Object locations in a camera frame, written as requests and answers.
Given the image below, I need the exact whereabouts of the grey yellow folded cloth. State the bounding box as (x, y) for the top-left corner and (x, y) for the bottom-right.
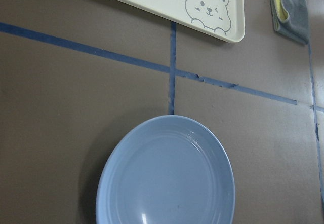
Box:
(270, 0), (310, 45)

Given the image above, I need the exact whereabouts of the cream bear tray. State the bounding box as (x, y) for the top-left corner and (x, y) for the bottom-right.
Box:
(118, 0), (245, 43)

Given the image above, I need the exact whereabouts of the blue plate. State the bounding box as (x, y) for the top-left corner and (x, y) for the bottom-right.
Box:
(96, 115), (235, 223)

